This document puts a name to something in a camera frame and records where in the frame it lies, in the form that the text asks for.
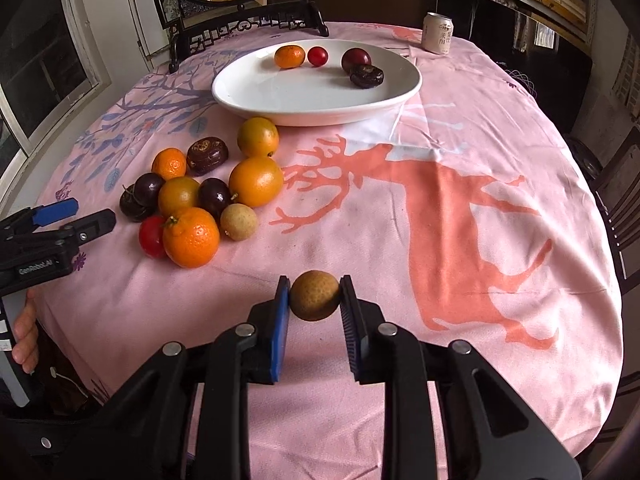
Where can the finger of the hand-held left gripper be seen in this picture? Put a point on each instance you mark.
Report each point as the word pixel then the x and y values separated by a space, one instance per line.
pixel 55 211
pixel 95 225

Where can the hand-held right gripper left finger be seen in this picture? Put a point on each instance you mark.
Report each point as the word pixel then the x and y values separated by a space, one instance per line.
pixel 280 332

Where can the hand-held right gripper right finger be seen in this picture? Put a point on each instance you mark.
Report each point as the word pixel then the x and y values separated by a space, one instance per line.
pixel 350 332

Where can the white oval plate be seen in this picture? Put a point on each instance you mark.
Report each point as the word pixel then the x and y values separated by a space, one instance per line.
pixel 300 97

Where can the person's left hand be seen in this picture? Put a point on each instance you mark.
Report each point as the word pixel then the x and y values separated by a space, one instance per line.
pixel 26 335

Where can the dark purple plum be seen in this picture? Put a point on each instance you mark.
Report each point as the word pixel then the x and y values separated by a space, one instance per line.
pixel 131 206
pixel 356 59
pixel 149 186
pixel 215 197

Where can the red cherry tomato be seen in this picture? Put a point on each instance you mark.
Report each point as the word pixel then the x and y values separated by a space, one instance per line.
pixel 317 56
pixel 151 237

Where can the yellow-orange orange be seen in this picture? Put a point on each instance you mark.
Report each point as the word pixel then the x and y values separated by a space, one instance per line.
pixel 257 136
pixel 179 196

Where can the small mandarin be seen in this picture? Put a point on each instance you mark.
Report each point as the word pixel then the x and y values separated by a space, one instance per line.
pixel 289 56
pixel 169 163

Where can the large mandarin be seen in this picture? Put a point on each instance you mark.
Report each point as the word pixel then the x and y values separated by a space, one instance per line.
pixel 191 236

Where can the pale brown longan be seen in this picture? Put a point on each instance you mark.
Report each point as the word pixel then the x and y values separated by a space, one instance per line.
pixel 238 221

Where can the person's dark patterned clothing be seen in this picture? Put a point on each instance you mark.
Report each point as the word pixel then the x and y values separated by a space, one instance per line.
pixel 60 380

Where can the dark brown water chestnut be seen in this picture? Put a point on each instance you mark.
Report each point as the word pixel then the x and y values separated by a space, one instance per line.
pixel 207 156

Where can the pink printed tablecloth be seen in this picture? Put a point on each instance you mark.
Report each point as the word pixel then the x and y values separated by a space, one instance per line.
pixel 450 240

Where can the large orange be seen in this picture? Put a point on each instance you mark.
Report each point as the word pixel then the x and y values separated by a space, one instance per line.
pixel 256 181

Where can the dark date on plate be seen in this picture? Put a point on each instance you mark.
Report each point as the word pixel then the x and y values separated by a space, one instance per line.
pixel 366 76

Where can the dark wooden chair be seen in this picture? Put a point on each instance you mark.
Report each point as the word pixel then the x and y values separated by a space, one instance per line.
pixel 617 220

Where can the white drink can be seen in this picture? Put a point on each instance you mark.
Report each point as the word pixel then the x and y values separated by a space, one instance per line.
pixel 437 33

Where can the black chair back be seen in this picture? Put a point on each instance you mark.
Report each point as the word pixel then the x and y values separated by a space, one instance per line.
pixel 465 7

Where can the white window frame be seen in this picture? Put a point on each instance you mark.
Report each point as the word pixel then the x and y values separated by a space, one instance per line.
pixel 45 60

